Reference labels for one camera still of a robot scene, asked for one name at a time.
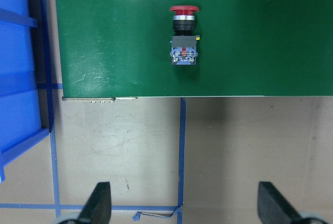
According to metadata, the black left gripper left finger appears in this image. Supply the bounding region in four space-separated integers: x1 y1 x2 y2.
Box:
77 182 111 223

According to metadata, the red push button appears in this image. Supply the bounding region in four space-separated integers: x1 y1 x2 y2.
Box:
170 5 200 66

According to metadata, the green conveyor belt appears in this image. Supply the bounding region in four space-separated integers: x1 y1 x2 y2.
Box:
56 0 332 98

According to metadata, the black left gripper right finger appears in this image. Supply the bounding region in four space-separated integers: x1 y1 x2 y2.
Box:
257 181 303 224

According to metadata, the blue bin left side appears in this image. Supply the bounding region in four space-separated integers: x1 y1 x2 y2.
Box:
1 0 48 182

